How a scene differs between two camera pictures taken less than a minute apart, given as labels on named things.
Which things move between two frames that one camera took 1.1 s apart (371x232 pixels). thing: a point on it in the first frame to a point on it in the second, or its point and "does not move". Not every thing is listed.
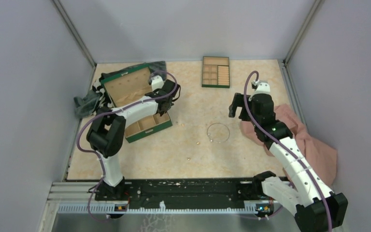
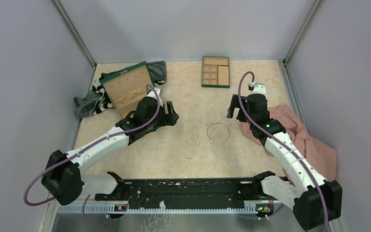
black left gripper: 156,91 to 170,119
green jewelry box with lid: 130,85 does not move
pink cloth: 323,156 does not move
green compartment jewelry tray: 215,72 does not move
